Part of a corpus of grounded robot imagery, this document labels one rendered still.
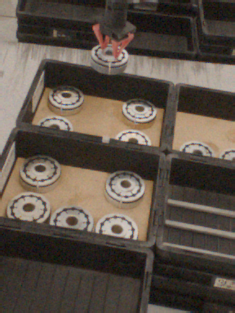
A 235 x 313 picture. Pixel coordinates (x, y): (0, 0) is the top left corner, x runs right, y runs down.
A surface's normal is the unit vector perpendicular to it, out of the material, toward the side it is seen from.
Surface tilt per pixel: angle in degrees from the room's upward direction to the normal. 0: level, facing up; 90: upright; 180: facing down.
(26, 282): 0
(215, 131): 0
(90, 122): 0
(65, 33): 90
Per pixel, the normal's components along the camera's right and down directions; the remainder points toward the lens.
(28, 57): 0.13, -0.74
